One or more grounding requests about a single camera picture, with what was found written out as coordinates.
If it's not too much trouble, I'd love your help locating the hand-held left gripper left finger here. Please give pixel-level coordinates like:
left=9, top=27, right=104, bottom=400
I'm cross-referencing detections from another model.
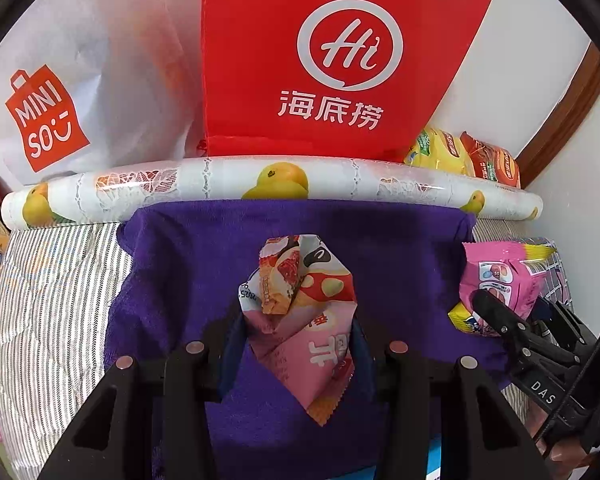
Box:
left=37, top=306, right=253, bottom=480

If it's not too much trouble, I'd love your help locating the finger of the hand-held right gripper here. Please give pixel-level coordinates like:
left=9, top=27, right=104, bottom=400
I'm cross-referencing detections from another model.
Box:
left=547, top=300, right=600, bottom=361
left=472, top=289, right=581, bottom=367

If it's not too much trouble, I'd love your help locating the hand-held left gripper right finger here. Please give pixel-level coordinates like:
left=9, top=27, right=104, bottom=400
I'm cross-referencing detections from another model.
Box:
left=351, top=319, right=561, bottom=480

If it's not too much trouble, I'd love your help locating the large pink snack bag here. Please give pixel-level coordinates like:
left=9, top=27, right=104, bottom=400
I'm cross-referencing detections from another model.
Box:
left=447, top=240, right=562, bottom=339

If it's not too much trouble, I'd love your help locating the pink cartoon print snack packet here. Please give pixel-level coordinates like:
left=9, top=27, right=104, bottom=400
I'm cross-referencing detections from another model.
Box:
left=237, top=234, right=357, bottom=427

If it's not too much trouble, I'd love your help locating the purple towel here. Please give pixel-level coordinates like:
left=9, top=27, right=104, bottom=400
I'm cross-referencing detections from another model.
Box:
left=105, top=197, right=512, bottom=480

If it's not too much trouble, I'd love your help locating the blue box with white label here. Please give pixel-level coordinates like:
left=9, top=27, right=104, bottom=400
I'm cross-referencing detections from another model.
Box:
left=426, top=432, right=463, bottom=480

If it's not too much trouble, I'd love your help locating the orange snack bag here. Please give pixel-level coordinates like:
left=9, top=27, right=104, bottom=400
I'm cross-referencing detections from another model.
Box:
left=460, top=131, right=522, bottom=190

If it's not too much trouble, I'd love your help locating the yellow snack bag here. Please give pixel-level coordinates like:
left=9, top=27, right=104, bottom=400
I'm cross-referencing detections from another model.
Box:
left=404, top=125, right=476, bottom=179

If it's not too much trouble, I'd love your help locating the rolled duck-print mat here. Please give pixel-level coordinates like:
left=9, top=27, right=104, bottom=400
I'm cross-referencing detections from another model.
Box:
left=1, top=156, right=543, bottom=231

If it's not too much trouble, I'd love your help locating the striped bed sheet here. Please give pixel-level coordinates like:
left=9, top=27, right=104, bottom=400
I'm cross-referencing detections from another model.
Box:
left=0, top=217, right=576, bottom=480

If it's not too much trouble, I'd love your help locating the red paper bag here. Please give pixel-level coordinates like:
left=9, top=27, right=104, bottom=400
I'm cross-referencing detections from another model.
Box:
left=196, top=0, right=495, bottom=163

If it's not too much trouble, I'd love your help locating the white plastic shopping bag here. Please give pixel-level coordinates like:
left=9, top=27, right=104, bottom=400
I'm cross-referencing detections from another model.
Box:
left=0, top=0, right=207, bottom=187

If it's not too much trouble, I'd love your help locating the brown wooden door frame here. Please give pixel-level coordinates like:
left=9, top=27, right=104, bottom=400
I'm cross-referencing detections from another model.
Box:
left=516, top=40, right=600, bottom=189

